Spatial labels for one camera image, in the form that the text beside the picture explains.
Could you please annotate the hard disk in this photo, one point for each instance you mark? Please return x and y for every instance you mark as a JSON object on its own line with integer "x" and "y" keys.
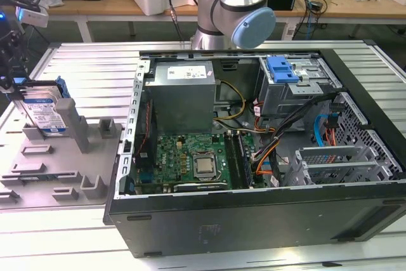
{"x": 41, "y": 112}

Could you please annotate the metal disk bay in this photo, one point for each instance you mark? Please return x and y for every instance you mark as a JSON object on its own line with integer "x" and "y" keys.
{"x": 336, "y": 167}

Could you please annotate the crumpled white paper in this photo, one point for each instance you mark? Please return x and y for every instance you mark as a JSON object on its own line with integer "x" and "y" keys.
{"x": 52, "y": 2}

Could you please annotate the wooden desk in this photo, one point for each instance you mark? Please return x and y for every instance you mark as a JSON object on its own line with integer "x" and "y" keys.
{"x": 95, "y": 4}

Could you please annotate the grey parts rack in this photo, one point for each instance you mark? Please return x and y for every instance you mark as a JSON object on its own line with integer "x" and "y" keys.
{"x": 63, "y": 163}

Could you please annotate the black case fan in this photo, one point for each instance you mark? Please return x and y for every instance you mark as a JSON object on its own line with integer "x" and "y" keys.
{"x": 146, "y": 118}

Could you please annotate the blue card latch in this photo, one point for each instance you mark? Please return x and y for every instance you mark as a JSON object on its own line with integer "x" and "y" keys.
{"x": 128, "y": 185}

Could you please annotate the grey power supply unit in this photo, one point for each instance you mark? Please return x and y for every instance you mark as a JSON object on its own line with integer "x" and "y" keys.
{"x": 180, "y": 106}

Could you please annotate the green motherboard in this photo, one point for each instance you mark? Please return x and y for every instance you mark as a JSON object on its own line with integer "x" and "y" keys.
{"x": 177, "y": 156}

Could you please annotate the silver CPU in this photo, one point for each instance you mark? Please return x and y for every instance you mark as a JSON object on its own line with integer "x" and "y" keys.
{"x": 204, "y": 165}

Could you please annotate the black graphics card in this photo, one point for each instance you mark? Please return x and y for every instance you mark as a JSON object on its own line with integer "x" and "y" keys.
{"x": 200, "y": 187}

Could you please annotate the blue drive latch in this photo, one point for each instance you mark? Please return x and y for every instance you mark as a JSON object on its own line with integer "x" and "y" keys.
{"x": 280, "y": 72}

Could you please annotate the metal drive cage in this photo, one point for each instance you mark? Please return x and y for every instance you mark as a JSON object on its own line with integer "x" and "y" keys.
{"x": 285, "y": 99}

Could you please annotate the black PC case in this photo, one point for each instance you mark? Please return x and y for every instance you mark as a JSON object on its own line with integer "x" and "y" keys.
{"x": 253, "y": 220}

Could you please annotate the small black adapter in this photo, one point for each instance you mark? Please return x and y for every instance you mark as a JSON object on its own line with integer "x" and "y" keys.
{"x": 316, "y": 6}

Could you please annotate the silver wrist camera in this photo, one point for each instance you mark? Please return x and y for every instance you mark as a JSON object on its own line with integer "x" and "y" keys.
{"x": 33, "y": 17}

